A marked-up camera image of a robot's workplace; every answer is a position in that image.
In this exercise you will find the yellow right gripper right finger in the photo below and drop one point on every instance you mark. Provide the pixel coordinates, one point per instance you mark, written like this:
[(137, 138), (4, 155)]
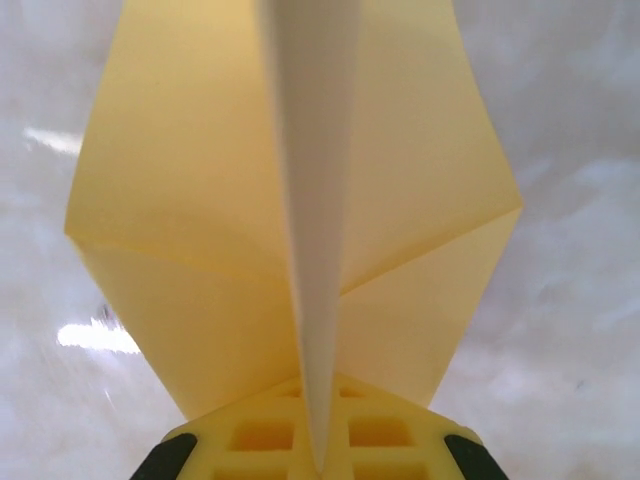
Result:
[(430, 445)]

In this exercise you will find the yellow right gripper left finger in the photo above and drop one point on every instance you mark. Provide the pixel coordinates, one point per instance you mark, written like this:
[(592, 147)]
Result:
[(210, 445)]

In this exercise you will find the yellow cloth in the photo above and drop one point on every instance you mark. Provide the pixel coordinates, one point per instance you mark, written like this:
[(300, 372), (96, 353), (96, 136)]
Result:
[(200, 200)]

